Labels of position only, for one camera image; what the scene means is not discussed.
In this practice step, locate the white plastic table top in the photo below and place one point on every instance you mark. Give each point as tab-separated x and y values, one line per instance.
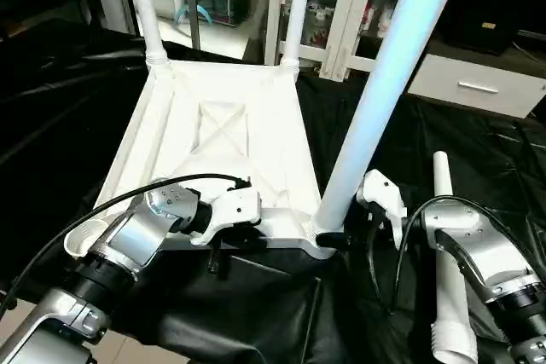
222	125

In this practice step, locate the white plastic table leg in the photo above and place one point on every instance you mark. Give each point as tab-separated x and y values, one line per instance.
384	83
147	6
295	14
452	313

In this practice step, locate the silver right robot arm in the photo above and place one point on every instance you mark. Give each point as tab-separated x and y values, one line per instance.
486	253

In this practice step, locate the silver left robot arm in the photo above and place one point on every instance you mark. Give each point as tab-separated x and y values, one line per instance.
111	253

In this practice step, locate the white drawer unit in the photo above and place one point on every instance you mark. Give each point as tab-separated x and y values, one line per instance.
478	84

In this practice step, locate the black plastic mat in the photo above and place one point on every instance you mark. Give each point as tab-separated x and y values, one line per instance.
51	125

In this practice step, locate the white glass-door cabinet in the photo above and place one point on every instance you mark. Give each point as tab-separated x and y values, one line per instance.
341	6

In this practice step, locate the light blue plastic object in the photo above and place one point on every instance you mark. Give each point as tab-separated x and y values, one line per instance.
194	13

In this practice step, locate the grey metal pole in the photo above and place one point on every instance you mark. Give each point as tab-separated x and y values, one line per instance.
194	2

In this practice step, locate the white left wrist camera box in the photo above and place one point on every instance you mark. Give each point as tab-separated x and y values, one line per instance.
230	210

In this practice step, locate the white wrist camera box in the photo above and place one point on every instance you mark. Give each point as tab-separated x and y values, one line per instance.
230	210
384	198

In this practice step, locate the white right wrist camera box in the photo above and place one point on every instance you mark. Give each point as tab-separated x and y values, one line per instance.
384	198

